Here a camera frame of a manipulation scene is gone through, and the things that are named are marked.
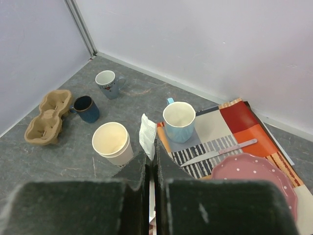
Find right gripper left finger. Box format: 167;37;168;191
0;151;150;235

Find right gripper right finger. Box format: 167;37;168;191
154;140;298;235

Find single cardboard cup carrier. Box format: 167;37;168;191
24;90;73;145

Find pink polka dot plate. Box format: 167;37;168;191
211;153;298;220

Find light blue ceramic mug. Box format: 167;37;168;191
162;98;196;143

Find colourful magazine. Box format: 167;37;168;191
157;98;313;235

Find table knife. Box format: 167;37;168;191
181;139;258;167

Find dark blue ceramic mug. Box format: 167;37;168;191
69;95;100;123

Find white grey ceramic mug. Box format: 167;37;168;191
95;70;126;99

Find aluminium frame rail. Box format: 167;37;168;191
64;0;98;58

